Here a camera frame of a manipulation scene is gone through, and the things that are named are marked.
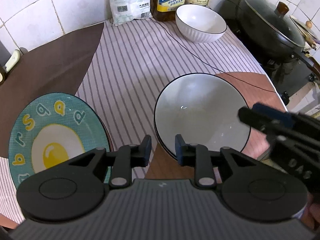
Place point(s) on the person left hand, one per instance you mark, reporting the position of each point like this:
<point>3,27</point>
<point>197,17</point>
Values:
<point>311,215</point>

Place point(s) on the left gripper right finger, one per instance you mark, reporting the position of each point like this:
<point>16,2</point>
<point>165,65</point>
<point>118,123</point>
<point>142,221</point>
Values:
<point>198,157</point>

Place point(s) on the white cutting board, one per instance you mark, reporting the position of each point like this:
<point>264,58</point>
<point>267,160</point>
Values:
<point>4,56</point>

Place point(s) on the large white ribbed bowl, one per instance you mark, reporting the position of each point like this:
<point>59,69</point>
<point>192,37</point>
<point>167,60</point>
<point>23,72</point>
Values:
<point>203,109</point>

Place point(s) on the blue fried egg plate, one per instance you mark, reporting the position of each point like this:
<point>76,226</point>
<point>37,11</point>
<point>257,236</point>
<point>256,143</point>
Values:
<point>52,129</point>

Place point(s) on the black wok with lid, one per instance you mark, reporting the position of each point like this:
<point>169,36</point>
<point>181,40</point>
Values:
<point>270,33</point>

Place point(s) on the striped brown tablecloth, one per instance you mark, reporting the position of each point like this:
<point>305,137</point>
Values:
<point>120,72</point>

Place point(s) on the pink bunny carrot plate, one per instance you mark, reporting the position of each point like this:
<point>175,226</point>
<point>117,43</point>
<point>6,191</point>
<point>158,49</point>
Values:
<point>110,145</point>

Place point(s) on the small white ribbed bowl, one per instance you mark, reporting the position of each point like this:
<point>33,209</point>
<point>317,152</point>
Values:
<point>199,24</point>

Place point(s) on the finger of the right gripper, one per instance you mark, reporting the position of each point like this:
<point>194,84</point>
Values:
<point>284,117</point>
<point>263,123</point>

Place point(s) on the pale green knife handle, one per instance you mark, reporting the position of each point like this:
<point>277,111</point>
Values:
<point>12,61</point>

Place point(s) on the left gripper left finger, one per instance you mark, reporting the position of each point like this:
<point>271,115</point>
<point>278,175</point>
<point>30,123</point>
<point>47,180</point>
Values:
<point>125,159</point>

